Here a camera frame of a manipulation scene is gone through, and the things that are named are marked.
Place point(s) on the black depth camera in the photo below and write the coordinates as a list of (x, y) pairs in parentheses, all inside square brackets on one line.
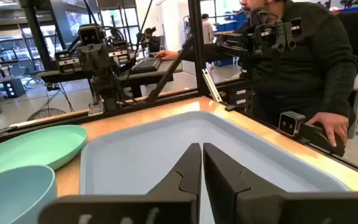
[(289, 124)]

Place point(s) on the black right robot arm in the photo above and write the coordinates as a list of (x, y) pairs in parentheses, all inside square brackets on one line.
[(104, 90)]

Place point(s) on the blue plastic bowl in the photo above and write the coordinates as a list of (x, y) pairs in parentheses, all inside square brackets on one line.
[(11, 193)]

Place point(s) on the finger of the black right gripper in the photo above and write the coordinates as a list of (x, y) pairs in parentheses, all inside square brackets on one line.
[(87, 59), (102, 57)]

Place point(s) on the person's hand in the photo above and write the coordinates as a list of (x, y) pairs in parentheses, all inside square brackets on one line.
[(166, 55), (331, 126)]

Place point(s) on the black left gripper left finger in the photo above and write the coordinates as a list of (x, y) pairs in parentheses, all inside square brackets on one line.
[(185, 174)]

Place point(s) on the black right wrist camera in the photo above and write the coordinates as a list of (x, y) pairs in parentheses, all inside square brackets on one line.
[(89, 35)]

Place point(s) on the person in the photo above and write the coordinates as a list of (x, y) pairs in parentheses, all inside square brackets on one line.
[(306, 62), (207, 31), (152, 43)]

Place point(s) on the silver metal bracket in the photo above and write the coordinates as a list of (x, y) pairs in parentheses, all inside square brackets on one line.
[(211, 85)]

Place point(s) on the dark box with white lights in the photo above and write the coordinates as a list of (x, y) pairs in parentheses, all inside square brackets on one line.
[(12, 88)]

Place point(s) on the black keyboard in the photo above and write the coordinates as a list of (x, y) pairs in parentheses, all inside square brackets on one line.
[(146, 64)]

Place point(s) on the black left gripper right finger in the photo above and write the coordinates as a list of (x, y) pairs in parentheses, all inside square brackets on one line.
[(222, 186)]

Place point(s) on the green plastic plate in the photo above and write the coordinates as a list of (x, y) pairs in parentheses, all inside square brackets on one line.
[(33, 146)]

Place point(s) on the black box with white labels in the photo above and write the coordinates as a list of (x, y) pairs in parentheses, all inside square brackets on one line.
[(232, 99)]

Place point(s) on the light blue plastic tray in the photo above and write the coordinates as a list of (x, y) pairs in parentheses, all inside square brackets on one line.
[(151, 149)]

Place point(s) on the black frame post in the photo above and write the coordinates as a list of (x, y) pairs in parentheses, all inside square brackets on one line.
[(197, 46)]

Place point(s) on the black desk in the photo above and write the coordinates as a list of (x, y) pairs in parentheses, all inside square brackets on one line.
[(61, 76)]

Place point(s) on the black diagonal frame brace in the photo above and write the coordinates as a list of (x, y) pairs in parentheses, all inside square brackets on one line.
[(169, 71)]

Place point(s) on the black pillar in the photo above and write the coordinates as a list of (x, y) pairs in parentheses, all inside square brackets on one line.
[(37, 34)]

